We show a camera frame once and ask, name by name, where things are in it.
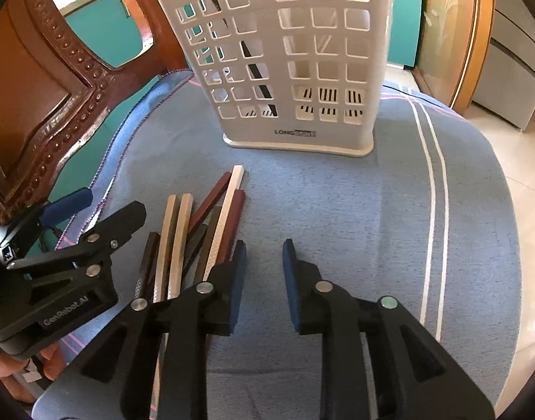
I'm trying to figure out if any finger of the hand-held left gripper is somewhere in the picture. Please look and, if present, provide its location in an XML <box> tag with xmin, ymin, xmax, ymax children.
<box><xmin>0</xmin><ymin>187</ymin><xmax>94</xmax><ymax>264</ymax></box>
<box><xmin>7</xmin><ymin>200</ymin><xmax>148</xmax><ymax>279</ymax></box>

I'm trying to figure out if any black chopstick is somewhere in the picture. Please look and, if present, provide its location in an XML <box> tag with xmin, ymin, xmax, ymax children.
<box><xmin>210</xmin><ymin>0</ymin><xmax>279</xmax><ymax>118</ymax></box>

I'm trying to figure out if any white plastic utensil basket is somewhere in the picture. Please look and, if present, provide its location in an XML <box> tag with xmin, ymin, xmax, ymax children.
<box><xmin>148</xmin><ymin>0</ymin><xmax>393</xmax><ymax>158</ymax></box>

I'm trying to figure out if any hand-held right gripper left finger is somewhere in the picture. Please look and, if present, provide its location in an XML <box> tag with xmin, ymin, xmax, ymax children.
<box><xmin>31</xmin><ymin>238</ymin><xmax>248</xmax><ymax>420</ymax></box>

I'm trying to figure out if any grey drawer cabinet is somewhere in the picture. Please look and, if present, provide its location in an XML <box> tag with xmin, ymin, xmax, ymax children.
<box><xmin>471</xmin><ymin>0</ymin><xmax>535</xmax><ymax>132</ymax></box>

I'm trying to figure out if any person's left hand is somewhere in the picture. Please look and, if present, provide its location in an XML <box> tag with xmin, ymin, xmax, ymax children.
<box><xmin>0</xmin><ymin>341</ymin><xmax>73</xmax><ymax>403</ymax></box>

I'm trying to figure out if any blue striped cloth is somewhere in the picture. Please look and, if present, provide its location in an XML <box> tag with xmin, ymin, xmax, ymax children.
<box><xmin>31</xmin><ymin>70</ymin><xmax>524</xmax><ymax>420</ymax></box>

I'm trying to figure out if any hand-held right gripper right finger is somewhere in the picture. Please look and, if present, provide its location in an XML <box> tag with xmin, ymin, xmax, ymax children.
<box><xmin>281</xmin><ymin>238</ymin><xmax>495</xmax><ymax>420</ymax></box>

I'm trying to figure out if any pile of mixed chopsticks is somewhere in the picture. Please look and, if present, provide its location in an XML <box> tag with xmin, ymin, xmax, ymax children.
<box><xmin>136</xmin><ymin>165</ymin><xmax>248</xmax><ymax>420</ymax></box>

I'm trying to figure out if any wooden frosted glass door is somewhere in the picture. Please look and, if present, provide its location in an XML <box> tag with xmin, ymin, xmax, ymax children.
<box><xmin>414</xmin><ymin>0</ymin><xmax>495</xmax><ymax>112</ymax></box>

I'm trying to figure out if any white chopstick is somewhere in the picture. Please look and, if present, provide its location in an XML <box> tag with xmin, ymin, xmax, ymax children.
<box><xmin>201</xmin><ymin>165</ymin><xmax>245</xmax><ymax>283</ymax></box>

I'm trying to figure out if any carved wooden chair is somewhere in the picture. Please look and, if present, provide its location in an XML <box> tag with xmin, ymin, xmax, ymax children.
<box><xmin>0</xmin><ymin>0</ymin><xmax>189</xmax><ymax>228</ymax></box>

